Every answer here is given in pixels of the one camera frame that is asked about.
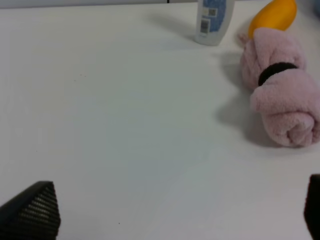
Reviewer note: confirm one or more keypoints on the rolled pink towel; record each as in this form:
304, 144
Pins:
289, 101

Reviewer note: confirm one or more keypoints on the black hair band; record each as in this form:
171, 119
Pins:
274, 69

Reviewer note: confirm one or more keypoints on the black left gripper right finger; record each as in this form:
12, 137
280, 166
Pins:
312, 207

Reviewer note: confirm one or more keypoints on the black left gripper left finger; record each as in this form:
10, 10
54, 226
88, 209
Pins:
33, 214

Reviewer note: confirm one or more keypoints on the orange mango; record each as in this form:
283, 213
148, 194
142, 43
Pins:
278, 14

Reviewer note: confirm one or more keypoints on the white blue shampoo bottle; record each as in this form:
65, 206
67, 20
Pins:
213, 20

